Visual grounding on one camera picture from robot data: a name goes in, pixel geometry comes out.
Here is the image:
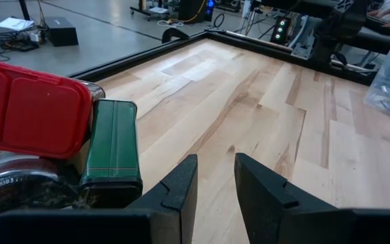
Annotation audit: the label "black looped floor cable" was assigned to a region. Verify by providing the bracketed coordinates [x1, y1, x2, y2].
[213, 12, 225, 28]

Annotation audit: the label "black aluminium table frame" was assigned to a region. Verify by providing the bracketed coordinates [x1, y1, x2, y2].
[68, 26, 385, 86]

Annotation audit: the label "low wheeled cart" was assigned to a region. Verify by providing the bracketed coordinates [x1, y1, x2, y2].
[129, 0, 171, 22]

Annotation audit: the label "green rectangular tin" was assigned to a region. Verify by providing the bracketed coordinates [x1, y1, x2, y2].
[79, 98, 144, 208]

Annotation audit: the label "black device green lights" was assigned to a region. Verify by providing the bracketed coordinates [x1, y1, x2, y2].
[269, 16, 289, 44]

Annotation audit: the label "white paper sheet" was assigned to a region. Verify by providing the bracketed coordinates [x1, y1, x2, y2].
[0, 16, 35, 32]

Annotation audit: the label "glass spice jar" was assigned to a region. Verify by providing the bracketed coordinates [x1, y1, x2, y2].
[0, 151, 81, 235]

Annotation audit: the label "black computer tower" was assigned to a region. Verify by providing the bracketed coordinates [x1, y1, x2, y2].
[177, 0, 215, 24]

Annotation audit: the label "black box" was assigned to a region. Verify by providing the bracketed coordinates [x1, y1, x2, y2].
[44, 16, 79, 47]

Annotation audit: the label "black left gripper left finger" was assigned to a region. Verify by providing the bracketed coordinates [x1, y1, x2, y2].
[0, 154, 198, 244]

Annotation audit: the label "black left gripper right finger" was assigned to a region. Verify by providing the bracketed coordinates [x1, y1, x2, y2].
[234, 152, 390, 244]

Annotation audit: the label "white coiled cable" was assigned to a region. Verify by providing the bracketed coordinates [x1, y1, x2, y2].
[156, 19, 185, 28]

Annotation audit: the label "person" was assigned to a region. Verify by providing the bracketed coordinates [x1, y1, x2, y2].
[367, 0, 390, 28]

